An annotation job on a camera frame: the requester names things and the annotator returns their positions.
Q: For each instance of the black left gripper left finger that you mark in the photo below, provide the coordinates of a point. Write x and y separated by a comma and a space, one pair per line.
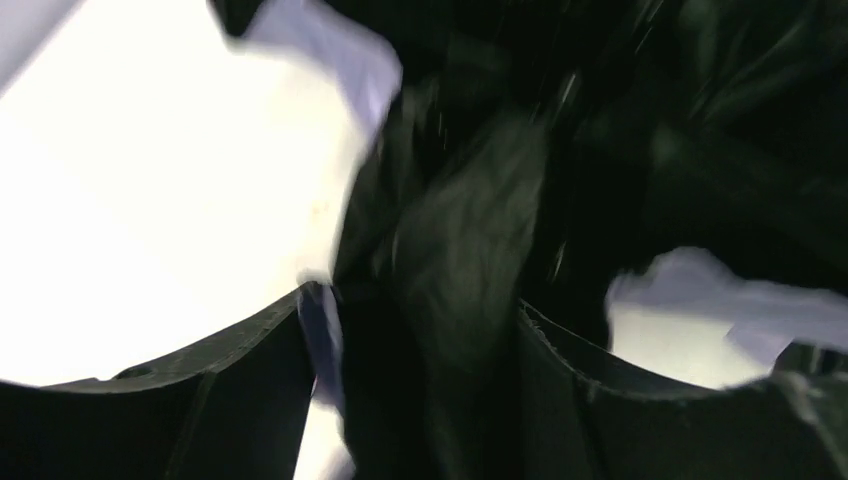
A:
230, 406

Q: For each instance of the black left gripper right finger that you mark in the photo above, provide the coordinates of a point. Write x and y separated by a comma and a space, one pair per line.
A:
588, 414

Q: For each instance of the lavender folding umbrella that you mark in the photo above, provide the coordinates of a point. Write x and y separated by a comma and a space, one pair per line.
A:
665, 179

